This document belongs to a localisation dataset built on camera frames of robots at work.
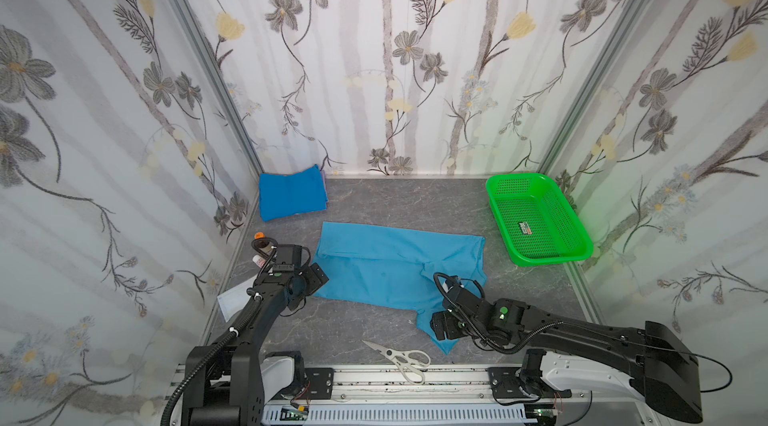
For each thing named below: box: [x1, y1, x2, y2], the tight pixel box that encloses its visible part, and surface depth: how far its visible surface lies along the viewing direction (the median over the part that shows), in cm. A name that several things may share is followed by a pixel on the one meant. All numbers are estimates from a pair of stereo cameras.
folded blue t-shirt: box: [259, 164, 327, 222], surface depth 115 cm
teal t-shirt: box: [312, 222, 487, 355], surface depth 98 cm
